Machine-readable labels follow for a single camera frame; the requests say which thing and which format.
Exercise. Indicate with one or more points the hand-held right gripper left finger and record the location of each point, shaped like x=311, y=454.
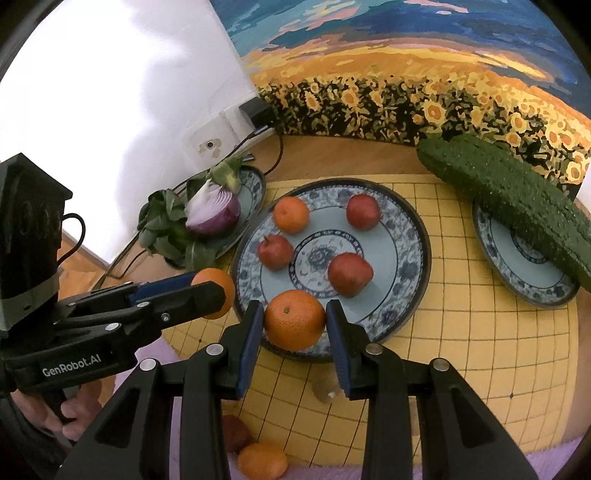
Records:
x=249, y=350

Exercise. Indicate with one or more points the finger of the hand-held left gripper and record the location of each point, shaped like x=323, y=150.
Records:
x=161, y=285
x=194, y=300

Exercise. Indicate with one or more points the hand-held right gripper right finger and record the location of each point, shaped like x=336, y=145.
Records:
x=344, y=355

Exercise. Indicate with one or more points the brown longan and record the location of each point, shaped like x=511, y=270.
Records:
x=325, y=391

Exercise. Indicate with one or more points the red plum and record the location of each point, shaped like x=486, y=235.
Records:
x=235, y=434
x=349, y=273
x=275, y=251
x=363, y=211

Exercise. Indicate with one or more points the large blue patterned plate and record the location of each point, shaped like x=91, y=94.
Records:
x=392, y=258

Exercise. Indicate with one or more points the person's left hand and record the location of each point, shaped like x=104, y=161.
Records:
x=81, y=413

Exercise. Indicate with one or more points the green leafy vegetable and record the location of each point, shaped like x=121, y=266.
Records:
x=161, y=221

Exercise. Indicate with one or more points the halved red onion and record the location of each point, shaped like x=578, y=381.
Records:
x=217, y=214

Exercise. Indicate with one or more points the yellow grid board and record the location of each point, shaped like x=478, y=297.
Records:
x=461, y=360

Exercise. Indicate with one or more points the small blue patterned plate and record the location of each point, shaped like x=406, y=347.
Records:
x=521, y=272
x=251, y=194

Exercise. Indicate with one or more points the black power adapter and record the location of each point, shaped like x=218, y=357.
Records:
x=256, y=113

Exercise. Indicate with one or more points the purple fleece blanket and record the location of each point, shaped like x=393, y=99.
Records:
x=540, y=466

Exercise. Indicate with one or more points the green cucumber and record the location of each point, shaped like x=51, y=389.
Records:
x=508, y=198
x=554, y=194

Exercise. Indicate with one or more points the sunflower field painting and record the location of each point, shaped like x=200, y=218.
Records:
x=392, y=69

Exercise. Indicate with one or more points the white wall socket plate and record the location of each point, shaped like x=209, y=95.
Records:
x=233, y=121
x=219, y=134

